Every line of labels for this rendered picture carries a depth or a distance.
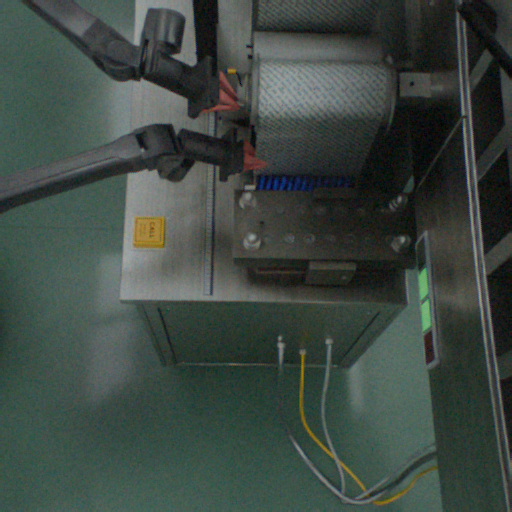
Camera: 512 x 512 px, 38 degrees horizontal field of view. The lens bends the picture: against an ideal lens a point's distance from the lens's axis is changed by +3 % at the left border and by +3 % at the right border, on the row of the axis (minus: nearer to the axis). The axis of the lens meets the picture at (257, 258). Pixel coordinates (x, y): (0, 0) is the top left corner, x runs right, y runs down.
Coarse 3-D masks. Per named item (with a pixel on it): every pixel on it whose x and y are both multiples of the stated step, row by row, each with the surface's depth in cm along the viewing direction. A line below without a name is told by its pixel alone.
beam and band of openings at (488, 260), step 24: (480, 0) 120; (504, 24) 104; (480, 48) 120; (504, 48) 104; (480, 72) 113; (504, 72) 103; (480, 96) 118; (504, 96) 102; (480, 120) 116; (504, 120) 102; (480, 144) 115; (504, 144) 102; (480, 168) 111; (504, 168) 108; (480, 192) 112; (504, 192) 112; (480, 216) 111; (504, 216) 111; (480, 240) 110; (504, 240) 101; (480, 264) 109; (504, 264) 102; (504, 288) 107; (504, 312) 106; (504, 336) 105; (504, 360) 101; (504, 384) 102; (504, 408) 101; (504, 432) 100; (504, 456) 100
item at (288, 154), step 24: (264, 144) 145; (288, 144) 145; (312, 144) 145; (336, 144) 145; (360, 144) 145; (264, 168) 156; (288, 168) 156; (312, 168) 156; (336, 168) 156; (360, 168) 156
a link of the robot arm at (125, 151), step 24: (120, 144) 139; (144, 144) 140; (168, 144) 140; (48, 168) 138; (72, 168) 138; (96, 168) 138; (120, 168) 140; (144, 168) 142; (0, 192) 136; (24, 192) 137; (48, 192) 139
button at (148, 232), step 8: (136, 216) 165; (144, 216) 166; (136, 224) 165; (144, 224) 165; (152, 224) 165; (160, 224) 165; (136, 232) 164; (144, 232) 164; (152, 232) 164; (160, 232) 164; (136, 240) 163; (144, 240) 163; (152, 240) 164; (160, 240) 164
